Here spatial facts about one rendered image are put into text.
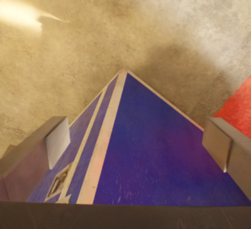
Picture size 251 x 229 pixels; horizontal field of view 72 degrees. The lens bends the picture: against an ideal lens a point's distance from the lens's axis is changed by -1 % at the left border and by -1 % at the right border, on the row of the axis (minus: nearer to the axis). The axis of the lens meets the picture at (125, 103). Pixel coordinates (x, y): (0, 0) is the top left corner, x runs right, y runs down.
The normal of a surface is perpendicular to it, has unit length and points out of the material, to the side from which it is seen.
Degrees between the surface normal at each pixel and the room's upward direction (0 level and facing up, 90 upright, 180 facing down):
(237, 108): 0
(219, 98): 0
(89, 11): 0
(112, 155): 90
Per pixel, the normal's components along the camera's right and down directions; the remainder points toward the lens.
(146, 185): 0.62, -0.55
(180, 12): -0.14, 0.64
